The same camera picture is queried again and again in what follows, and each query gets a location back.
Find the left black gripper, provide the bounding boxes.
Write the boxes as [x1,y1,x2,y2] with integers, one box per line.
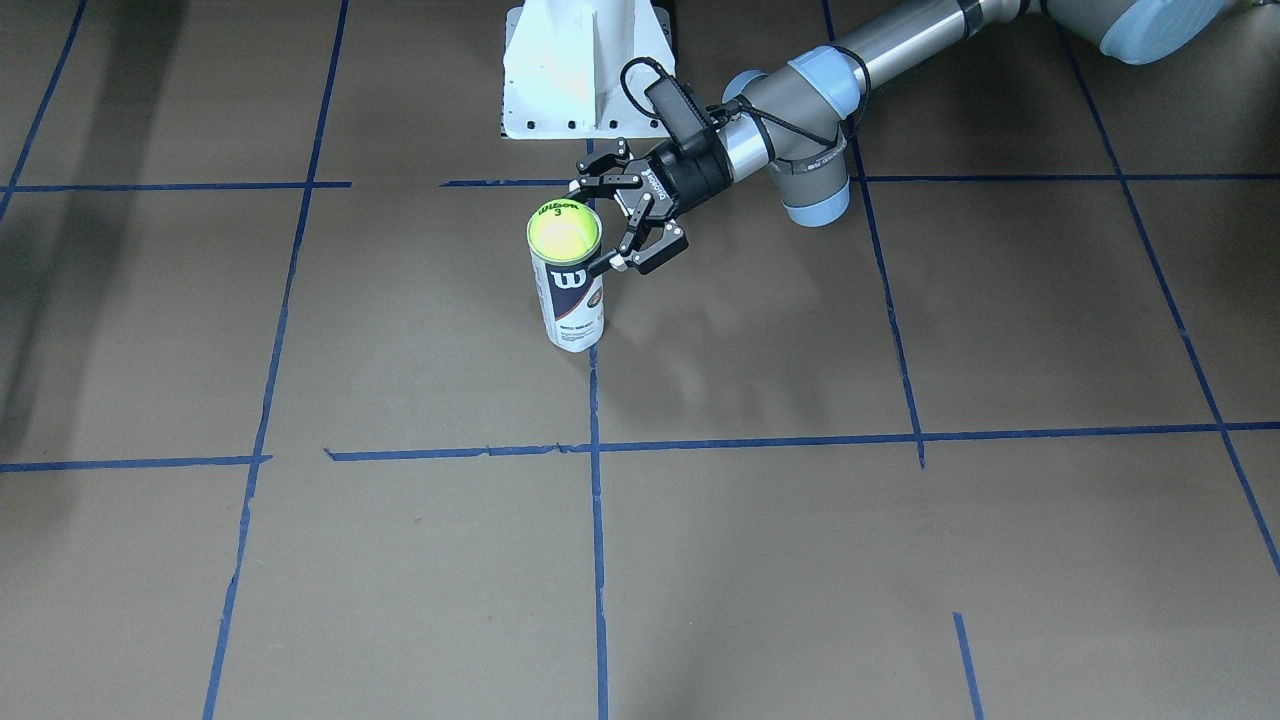
[568,126,733,275]

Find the tennis ball with Wilson print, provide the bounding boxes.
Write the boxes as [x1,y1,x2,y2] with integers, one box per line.
[526,199,602,264]

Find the tennis ball can holder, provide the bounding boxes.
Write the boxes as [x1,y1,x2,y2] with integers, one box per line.
[527,242,605,354]

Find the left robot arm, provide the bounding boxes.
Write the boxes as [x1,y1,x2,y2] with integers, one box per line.
[567,1,1228,277]

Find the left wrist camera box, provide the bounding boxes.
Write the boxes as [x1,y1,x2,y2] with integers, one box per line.
[644,76,716,152]

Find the black camera cable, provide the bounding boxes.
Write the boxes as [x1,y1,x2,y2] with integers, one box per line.
[620,42,876,161]

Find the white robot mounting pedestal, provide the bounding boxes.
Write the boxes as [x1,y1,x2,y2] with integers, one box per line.
[500,1,676,140]

